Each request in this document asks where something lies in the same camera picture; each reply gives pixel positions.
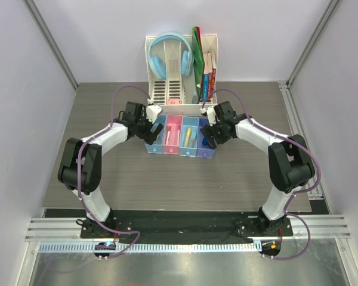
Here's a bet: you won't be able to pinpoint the brown capped white marker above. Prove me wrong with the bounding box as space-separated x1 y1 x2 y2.
165 125 172 145

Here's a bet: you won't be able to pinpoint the blue capped glue stick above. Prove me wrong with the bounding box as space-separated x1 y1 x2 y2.
189 129 197 148

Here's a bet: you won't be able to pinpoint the pastel four-compartment organizer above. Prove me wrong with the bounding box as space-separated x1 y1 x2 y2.
145 114 215 158

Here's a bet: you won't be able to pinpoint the yellow highlighter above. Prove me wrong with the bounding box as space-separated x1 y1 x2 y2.
184 128 192 147

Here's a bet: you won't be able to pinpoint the pink marker pen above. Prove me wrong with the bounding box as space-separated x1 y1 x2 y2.
175 125 181 146

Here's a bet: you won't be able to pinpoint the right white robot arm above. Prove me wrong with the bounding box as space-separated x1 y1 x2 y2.
200 101 315 235

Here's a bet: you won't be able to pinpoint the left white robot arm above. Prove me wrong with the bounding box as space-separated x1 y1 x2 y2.
57 100 163 238

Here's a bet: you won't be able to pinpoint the pink sticky note block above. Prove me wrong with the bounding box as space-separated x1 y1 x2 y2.
167 98 180 105

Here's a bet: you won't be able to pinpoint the white desktop file rack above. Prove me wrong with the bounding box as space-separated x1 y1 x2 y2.
145 36 202 116

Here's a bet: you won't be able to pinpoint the red books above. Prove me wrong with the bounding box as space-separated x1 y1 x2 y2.
200 51 217 102

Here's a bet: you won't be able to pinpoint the blue headphones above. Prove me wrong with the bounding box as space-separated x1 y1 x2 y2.
146 32 194 80

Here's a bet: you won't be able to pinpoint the green folder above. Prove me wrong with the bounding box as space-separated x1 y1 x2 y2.
192 26 204 101

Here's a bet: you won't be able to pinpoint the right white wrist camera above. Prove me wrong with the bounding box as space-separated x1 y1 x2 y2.
200 107 217 126

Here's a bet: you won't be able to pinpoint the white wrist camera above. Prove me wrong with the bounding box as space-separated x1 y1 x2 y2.
200 107 217 126
146 99 162 123

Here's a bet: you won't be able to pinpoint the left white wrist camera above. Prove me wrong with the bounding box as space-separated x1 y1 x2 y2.
146 99 162 123

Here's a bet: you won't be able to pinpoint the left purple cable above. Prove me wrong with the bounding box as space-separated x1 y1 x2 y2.
76 85 153 260

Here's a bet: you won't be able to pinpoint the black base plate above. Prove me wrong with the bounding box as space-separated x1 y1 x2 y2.
76 210 293 245

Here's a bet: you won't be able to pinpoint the aluminium frame rail right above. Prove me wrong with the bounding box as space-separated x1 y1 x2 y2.
278 0 351 239

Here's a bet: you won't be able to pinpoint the aluminium frame rail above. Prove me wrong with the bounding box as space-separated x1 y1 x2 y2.
278 0 351 239
23 0 79 90

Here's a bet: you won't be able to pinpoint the white cable duct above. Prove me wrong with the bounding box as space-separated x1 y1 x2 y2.
38 241 262 254

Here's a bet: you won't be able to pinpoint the aluminium frame rail left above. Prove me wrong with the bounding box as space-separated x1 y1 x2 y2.
23 0 79 90

